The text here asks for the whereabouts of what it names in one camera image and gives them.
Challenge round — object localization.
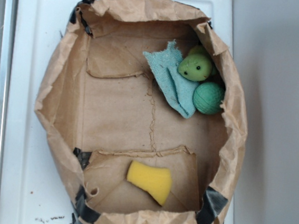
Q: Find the yellow sponge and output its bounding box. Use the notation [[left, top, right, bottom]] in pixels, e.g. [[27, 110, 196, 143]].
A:
[[126, 161, 172, 206]]

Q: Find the light blue cloth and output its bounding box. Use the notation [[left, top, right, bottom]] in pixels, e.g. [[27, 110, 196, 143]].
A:
[[143, 41, 199, 119]]

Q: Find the brown paper bag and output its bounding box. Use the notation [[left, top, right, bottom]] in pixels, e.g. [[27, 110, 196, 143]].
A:
[[35, 0, 248, 224]]

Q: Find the green rubber ball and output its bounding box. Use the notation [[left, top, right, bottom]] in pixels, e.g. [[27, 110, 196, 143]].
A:
[[193, 82, 225, 115]]

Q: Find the green frog toy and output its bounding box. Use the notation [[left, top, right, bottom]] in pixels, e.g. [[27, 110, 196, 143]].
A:
[[177, 45, 218, 82]]

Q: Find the white plastic tray lid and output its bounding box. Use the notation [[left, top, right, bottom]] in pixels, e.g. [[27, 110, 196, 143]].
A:
[[0, 0, 233, 224]]

